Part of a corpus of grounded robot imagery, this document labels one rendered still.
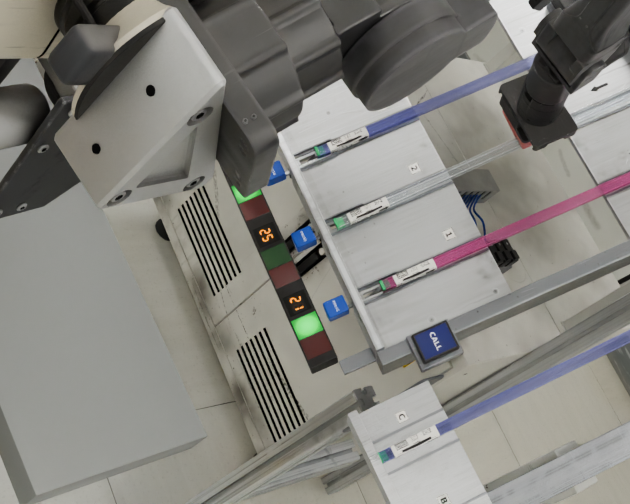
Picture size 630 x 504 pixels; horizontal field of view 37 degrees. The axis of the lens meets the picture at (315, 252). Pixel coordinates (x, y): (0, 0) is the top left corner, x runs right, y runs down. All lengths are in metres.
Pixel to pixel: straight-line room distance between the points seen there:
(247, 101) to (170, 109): 0.04
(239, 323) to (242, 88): 1.44
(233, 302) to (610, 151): 0.87
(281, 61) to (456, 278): 0.81
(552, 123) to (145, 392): 0.62
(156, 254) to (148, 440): 1.04
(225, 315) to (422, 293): 0.74
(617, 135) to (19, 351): 0.85
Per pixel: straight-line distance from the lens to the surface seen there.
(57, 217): 1.22
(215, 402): 2.01
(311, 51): 0.53
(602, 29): 1.06
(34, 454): 1.06
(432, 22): 0.57
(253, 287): 1.87
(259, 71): 0.51
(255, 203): 1.34
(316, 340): 1.27
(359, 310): 1.25
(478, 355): 1.59
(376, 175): 1.34
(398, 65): 0.55
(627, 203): 1.36
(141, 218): 2.16
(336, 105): 1.39
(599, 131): 1.40
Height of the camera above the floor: 1.49
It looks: 38 degrees down
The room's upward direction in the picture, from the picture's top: 50 degrees clockwise
